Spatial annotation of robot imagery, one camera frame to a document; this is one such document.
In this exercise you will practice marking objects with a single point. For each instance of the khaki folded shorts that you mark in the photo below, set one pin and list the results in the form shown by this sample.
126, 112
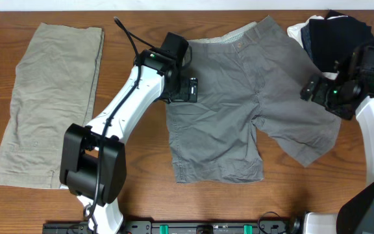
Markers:
55, 86

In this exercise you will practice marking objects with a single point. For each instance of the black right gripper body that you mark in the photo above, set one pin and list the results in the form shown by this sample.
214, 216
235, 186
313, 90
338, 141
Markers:
330, 96

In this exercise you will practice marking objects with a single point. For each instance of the white garment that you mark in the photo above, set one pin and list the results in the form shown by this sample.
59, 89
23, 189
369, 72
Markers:
294, 32

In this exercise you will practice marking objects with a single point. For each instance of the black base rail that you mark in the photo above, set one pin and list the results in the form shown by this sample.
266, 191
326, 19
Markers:
269, 222

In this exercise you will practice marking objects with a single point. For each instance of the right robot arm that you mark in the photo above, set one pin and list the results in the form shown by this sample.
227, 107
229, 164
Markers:
357, 215

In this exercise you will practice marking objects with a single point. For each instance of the grey shorts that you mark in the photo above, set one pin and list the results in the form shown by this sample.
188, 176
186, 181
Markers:
249, 80

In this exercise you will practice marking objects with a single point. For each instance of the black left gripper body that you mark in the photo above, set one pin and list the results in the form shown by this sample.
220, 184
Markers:
180, 90

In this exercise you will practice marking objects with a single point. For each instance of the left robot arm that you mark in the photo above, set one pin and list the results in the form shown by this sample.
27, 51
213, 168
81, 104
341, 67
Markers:
93, 163

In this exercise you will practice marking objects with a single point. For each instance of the black garment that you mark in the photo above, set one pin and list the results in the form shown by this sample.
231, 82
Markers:
332, 39

